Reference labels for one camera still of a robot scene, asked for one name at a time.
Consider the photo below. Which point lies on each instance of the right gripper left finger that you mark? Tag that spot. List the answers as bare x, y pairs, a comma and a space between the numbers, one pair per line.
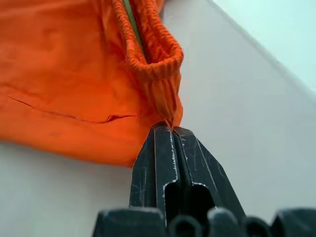
148, 177

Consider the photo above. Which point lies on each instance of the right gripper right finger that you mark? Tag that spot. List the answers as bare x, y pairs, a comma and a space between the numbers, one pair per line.
197, 163

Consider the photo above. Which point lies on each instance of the orange shorts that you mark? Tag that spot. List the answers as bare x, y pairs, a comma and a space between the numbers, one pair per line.
61, 74

